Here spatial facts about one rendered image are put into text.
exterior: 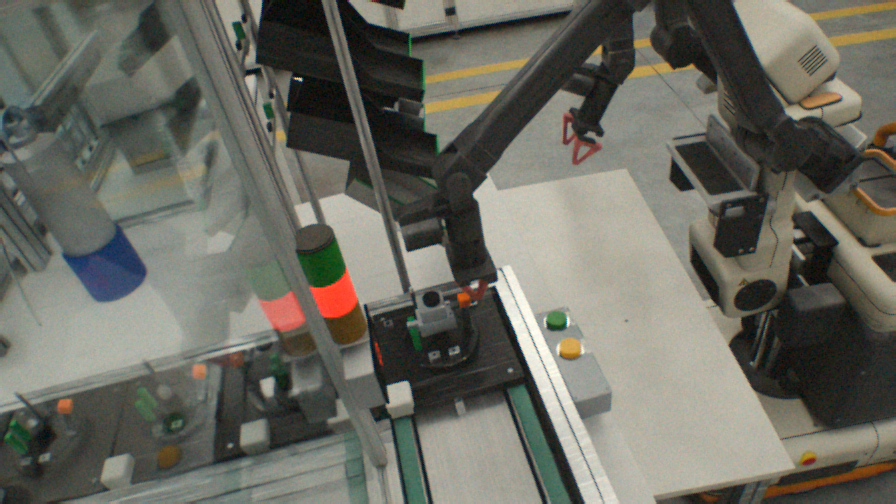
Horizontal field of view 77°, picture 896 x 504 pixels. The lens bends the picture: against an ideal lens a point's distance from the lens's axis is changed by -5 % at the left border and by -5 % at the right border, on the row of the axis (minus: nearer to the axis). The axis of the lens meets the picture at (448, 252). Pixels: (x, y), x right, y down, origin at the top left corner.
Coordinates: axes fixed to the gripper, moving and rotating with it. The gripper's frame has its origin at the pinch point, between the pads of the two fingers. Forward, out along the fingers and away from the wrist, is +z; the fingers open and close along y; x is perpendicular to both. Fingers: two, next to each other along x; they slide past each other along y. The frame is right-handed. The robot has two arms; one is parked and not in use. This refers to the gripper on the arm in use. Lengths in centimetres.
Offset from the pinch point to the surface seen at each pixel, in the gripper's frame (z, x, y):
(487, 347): 9.8, -0.3, 3.6
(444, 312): -0.5, -6.3, 2.2
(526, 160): 106, 68, -196
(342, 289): -28.0, -18.1, 21.0
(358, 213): 20, -20, -63
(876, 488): 108, 106, 18
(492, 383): 9.8, -1.7, 11.5
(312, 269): -32.3, -20.3, 21.3
